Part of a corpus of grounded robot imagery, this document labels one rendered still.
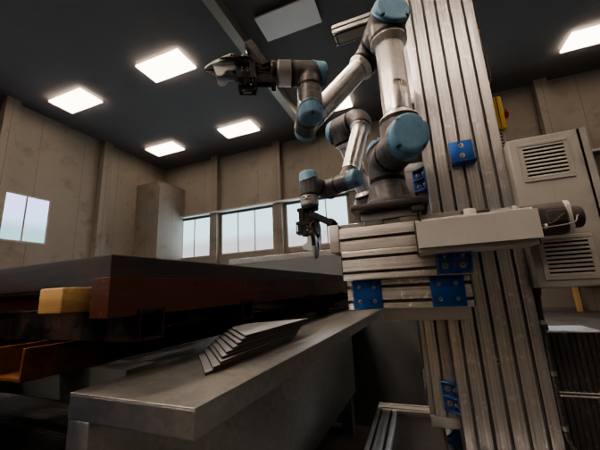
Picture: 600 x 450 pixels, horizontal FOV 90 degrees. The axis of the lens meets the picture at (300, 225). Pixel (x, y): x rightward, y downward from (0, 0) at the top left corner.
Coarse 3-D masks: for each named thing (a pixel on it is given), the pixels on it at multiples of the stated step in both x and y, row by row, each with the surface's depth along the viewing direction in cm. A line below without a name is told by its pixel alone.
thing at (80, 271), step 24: (48, 264) 56; (72, 264) 53; (96, 264) 51; (120, 264) 51; (144, 264) 55; (168, 264) 61; (192, 264) 67; (216, 264) 74; (0, 288) 61; (24, 288) 58
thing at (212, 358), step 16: (288, 320) 76; (304, 320) 76; (224, 336) 63; (240, 336) 55; (256, 336) 56; (272, 336) 61; (288, 336) 68; (208, 352) 55; (224, 352) 50; (240, 352) 51; (256, 352) 55; (208, 368) 45
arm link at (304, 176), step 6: (300, 174) 124; (306, 174) 122; (312, 174) 122; (300, 180) 123; (306, 180) 121; (312, 180) 122; (318, 180) 124; (300, 186) 123; (306, 186) 121; (312, 186) 121; (318, 186) 124; (300, 192) 123; (306, 192) 120; (312, 192) 121; (318, 192) 125
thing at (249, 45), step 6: (246, 42) 91; (252, 42) 92; (246, 48) 92; (252, 48) 91; (258, 48) 91; (246, 54) 94; (252, 54) 92; (258, 54) 90; (258, 60) 90; (264, 60) 90; (264, 66) 90
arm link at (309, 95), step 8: (304, 80) 87; (312, 80) 87; (296, 88) 91; (304, 88) 87; (312, 88) 87; (320, 88) 88; (304, 96) 86; (312, 96) 86; (320, 96) 87; (304, 104) 86; (312, 104) 86; (320, 104) 87; (296, 112) 93; (304, 112) 86; (312, 112) 86; (320, 112) 86; (296, 120) 96; (304, 120) 88; (312, 120) 89; (320, 120) 89
